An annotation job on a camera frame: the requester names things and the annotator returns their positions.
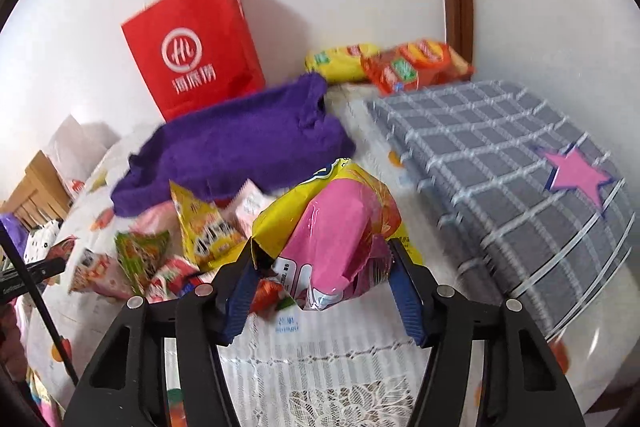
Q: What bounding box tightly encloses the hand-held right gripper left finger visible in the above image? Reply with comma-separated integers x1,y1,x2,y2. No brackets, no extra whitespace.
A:
62,243,261,427

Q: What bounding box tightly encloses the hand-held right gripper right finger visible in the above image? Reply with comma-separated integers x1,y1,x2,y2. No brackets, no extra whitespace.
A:
385,237,587,427

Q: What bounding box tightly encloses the yellow and pink snack bag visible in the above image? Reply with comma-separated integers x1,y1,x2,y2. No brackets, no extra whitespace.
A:
250,157,426,313

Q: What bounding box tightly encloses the small yellow snack packet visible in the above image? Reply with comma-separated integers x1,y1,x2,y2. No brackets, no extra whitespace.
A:
169,179,246,270

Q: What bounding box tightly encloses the red and white snack packet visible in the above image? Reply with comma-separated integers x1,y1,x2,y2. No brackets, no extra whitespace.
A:
67,249,131,300

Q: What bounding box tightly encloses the grey checked pillow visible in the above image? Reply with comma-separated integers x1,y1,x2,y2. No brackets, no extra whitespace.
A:
365,79,637,343

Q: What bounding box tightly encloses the purple towel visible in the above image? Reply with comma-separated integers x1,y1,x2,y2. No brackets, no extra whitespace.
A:
110,73,357,219

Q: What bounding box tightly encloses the black tripod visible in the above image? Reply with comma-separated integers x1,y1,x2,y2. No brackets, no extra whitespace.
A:
0,222,81,388

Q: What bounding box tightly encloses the white dotted cushion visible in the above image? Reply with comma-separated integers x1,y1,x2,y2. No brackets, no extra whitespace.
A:
30,219,63,258

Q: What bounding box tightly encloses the white paper bag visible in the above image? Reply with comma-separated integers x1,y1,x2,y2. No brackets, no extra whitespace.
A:
42,114,121,188

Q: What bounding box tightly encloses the light wooden furniture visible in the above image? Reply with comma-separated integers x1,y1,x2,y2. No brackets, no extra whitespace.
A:
0,150,71,233

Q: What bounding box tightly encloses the orange chips bag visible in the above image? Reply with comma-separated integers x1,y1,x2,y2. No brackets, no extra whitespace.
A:
361,38,475,95

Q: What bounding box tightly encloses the purple plush toy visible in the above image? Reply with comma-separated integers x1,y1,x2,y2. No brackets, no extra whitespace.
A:
0,212,31,258

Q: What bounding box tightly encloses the yellow chips bag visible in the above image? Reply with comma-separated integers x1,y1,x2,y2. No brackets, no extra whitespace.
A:
305,43,383,84

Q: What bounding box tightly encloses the red paper bag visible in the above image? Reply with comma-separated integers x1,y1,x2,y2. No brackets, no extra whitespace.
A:
121,0,267,122

